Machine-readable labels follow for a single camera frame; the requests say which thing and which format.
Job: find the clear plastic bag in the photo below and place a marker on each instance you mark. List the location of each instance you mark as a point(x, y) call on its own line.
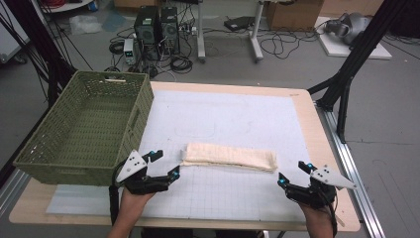
point(85, 24)

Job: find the slim black computer tower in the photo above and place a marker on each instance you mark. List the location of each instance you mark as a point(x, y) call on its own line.
point(170, 31)

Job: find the brown cardboard box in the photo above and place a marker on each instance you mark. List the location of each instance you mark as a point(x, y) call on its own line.
point(294, 13)

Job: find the grey power supply unit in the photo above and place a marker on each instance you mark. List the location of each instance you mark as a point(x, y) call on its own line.
point(129, 51)

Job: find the white power strip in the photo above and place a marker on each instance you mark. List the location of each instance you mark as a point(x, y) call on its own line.
point(188, 29)

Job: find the white floor board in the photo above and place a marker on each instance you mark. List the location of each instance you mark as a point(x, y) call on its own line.
point(360, 49)

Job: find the large black computer tower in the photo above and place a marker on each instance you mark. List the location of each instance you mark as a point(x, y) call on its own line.
point(147, 33)

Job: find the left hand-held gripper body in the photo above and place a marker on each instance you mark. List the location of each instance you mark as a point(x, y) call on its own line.
point(132, 165)

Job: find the person's left hand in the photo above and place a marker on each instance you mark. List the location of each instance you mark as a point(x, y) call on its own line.
point(132, 202)

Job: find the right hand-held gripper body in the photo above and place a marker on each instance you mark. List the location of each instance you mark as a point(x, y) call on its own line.
point(330, 178)

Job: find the flat black device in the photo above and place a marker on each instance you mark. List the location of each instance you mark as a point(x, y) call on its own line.
point(239, 23)

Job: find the aluminium rail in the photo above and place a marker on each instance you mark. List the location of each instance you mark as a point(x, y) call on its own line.
point(356, 172)

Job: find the person's right hand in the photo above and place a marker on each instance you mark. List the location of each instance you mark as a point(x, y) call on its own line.
point(318, 216)

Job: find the black metal camera stand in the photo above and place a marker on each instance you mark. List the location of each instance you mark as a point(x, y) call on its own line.
point(360, 49)

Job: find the grey rounded machine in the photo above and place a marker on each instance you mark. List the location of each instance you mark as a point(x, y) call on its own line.
point(350, 28)

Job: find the white grid mat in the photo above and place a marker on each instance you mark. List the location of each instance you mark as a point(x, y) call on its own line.
point(231, 115)

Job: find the cream towel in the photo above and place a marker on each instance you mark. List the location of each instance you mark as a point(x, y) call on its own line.
point(228, 157)

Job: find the green woven plastic basket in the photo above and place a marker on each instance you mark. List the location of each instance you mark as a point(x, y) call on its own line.
point(85, 132)

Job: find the white desk leg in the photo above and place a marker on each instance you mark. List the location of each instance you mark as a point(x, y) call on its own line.
point(256, 33)
point(200, 29)

